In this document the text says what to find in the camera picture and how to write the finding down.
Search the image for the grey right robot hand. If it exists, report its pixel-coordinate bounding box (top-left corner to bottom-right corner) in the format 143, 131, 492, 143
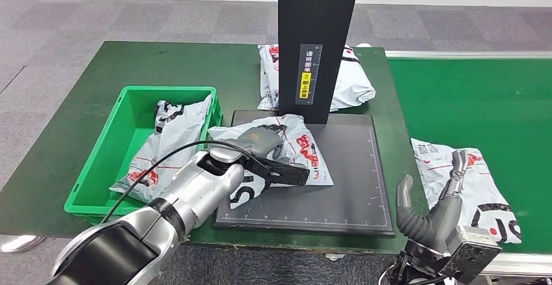
395, 149, 471, 254

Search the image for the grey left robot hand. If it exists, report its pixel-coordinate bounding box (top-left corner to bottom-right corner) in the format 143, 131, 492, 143
224, 124, 289, 161

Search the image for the white poly mailer parcel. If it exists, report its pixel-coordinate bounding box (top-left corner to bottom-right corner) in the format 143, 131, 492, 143
258, 44, 377, 113
109, 94, 213, 204
206, 114, 335, 210
411, 138, 523, 245

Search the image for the black inbound scanner machine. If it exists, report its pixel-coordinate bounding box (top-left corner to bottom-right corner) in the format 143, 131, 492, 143
213, 0, 396, 238

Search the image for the green conveyor belt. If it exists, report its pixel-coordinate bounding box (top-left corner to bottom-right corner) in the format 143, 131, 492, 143
387, 58, 552, 256

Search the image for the green plastic crate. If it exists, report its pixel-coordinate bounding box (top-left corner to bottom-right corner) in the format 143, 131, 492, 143
63, 85, 223, 226

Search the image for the shiny metal floor base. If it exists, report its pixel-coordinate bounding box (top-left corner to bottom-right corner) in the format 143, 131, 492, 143
0, 236, 46, 254

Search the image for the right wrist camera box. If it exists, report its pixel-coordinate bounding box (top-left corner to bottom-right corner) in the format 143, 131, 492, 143
439, 224, 503, 285

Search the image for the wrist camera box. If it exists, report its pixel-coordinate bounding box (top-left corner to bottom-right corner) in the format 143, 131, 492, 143
243, 156, 311, 189
439, 224, 503, 285

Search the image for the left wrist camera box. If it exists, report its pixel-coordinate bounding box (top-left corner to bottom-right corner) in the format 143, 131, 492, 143
243, 156, 311, 189

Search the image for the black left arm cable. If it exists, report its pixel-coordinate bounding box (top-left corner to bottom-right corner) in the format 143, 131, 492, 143
100, 139, 277, 224

